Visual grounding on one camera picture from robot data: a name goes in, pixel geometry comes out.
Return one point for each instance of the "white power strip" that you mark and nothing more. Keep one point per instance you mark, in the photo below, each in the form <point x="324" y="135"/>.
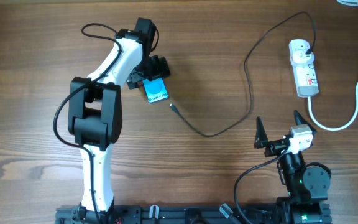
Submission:
<point x="305" y="76"/>

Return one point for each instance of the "teal screen smartphone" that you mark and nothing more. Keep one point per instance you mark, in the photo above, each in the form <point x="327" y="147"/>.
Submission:
<point x="155" y="90"/>

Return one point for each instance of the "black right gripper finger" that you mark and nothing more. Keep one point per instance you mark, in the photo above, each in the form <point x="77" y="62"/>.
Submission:
<point x="261" y="139"/>
<point x="299" y="120"/>

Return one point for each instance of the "white USB charger plug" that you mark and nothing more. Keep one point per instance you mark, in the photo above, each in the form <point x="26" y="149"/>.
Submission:
<point x="301" y="58"/>

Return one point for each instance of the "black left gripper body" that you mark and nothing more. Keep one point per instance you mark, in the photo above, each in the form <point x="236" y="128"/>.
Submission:
<point x="148" y="75"/>

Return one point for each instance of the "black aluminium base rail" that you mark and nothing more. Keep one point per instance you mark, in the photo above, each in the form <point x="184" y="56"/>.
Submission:
<point x="258" y="213"/>

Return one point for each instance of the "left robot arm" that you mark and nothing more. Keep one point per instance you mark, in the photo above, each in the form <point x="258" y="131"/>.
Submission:
<point x="95" y="112"/>

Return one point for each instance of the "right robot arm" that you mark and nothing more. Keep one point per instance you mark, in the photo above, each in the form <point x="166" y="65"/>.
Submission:
<point x="307" y="184"/>

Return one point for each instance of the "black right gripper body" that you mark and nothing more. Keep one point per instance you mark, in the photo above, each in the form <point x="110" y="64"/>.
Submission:
<point x="278" y="145"/>

